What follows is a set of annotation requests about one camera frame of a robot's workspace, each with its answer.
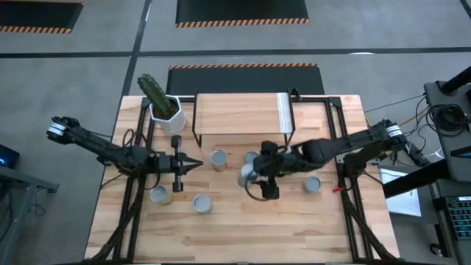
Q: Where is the pineapple label tin can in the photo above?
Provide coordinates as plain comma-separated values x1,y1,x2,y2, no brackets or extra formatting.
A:
209,149,228,173

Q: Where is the grey equipment cart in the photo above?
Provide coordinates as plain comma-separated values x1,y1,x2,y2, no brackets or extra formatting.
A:
422,66,471,185

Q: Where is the wooden shelf with black legs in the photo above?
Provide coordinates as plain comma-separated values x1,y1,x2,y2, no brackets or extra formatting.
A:
191,90,297,148

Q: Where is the black mat with striped edge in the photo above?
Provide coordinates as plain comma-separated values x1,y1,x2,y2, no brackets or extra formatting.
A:
166,63,325,96
0,0,85,35
175,0,310,29

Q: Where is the black aluminium rig frame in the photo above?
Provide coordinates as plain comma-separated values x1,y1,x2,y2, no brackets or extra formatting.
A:
85,93,400,264

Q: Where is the orange label tin can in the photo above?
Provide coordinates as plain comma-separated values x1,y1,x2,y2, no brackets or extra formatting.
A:
244,150,261,166

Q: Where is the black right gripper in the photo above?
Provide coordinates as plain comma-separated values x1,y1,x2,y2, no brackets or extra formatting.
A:
245,141,296,201

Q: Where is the carrot label tin can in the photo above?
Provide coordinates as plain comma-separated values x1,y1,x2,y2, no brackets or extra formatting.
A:
302,175,322,195

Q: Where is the black device with blue light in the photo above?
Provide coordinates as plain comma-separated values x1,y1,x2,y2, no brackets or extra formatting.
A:
0,144,21,169

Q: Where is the coiled black cable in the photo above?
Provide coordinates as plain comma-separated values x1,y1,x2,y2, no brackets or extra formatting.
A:
426,103,471,138

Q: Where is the green cactus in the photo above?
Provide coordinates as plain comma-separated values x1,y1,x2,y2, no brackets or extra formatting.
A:
137,73,174,119

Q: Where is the grey metal desk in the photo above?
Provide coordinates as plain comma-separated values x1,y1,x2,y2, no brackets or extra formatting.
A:
0,164,60,265

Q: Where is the white paper sheet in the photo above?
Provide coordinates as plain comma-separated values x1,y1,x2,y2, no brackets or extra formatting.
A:
378,167,423,218

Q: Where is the black support beam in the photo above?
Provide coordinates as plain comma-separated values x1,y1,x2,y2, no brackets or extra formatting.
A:
382,158,456,199

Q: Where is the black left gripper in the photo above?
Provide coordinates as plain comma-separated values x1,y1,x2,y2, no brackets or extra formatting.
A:
146,135,205,193

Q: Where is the labelled tin can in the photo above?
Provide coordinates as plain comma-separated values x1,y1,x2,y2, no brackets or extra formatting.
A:
149,185,173,206
191,194,214,216
237,163,258,188

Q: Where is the black caster wheel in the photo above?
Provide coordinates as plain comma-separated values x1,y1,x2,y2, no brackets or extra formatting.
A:
429,242,445,258

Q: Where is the black keyboard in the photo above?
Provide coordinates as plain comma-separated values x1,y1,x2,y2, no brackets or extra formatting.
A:
443,195,471,241

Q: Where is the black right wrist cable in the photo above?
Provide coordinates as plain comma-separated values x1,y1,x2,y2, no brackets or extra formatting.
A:
244,182,268,202

